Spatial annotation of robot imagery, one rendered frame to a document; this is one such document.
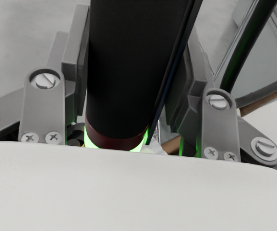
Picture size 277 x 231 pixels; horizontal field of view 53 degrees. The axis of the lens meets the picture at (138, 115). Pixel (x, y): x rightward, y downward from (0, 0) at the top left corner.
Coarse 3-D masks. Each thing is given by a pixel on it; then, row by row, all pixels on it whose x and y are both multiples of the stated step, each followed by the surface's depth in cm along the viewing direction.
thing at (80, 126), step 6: (72, 126) 40; (78, 126) 39; (84, 126) 37; (72, 132) 40; (78, 132) 39; (84, 132) 37; (72, 138) 40; (78, 138) 39; (72, 144) 38; (78, 144) 37
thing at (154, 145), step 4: (152, 140) 23; (144, 144) 23; (152, 144) 23; (156, 144) 23; (144, 148) 23; (152, 148) 23; (156, 148) 23; (160, 148) 23; (156, 152) 23; (160, 152) 23; (164, 152) 23
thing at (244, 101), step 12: (264, 0) 15; (276, 0) 15; (264, 12) 15; (252, 24) 16; (264, 24) 16; (252, 36) 16; (240, 48) 17; (240, 60) 18; (228, 72) 19; (228, 84) 20; (276, 84) 29; (252, 96) 27; (264, 96) 28
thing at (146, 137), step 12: (192, 0) 9; (192, 12) 9; (192, 24) 10; (180, 36) 10; (180, 48) 10; (180, 60) 11; (168, 72) 12; (168, 84) 12; (156, 108) 13; (156, 120) 14
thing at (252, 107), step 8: (272, 96) 30; (256, 104) 28; (264, 104) 29; (240, 112) 27; (248, 112) 28; (176, 136) 24; (168, 144) 23; (176, 144) 23; (168, 152) 23; (176, 152) 23
